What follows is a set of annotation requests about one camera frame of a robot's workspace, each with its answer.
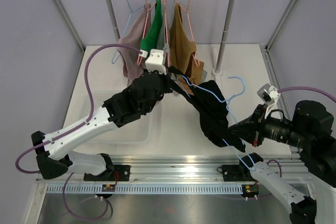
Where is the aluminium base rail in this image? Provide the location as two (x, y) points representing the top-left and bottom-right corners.
(35, 154), (316, 184)

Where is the white plastic basket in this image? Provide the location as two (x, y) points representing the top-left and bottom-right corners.
(64, 90), (156, 144)

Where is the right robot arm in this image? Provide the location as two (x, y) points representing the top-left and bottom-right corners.
(228, 100), (335, 223)

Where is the white slotted cable duct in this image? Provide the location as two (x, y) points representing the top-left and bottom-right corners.
(46, 184), (243, 195)

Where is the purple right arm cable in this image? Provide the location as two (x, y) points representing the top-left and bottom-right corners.
(265, 86), (336, 190)

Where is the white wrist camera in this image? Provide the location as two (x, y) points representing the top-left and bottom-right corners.
(257, 83), (280, 119)
(139, 49), (167, 75)

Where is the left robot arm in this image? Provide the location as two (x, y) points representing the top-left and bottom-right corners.
(31, 71), (172, 182)

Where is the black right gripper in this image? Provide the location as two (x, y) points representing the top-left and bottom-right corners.
(228, 102), (311, 147)

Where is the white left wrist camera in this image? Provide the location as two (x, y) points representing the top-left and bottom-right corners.
(139, 49), (167, 75)

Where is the black tank top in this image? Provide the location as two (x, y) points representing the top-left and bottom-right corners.
(170, 80), (246, 153)

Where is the green tank top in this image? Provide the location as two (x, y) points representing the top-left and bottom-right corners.
(141, 0), (163, 52)

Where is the light blue hanger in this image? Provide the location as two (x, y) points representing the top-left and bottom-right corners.
(181, 75), (256, 172)
(111, 0), (148, 65)

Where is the mustard brown tank top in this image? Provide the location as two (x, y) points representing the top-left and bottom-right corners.
(169, 0), (205, 83)

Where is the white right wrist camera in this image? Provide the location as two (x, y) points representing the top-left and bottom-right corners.
(257, 83), (280, 119)

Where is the mauve tank top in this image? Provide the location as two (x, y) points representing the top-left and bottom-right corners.
(117, 3), (151, 84)

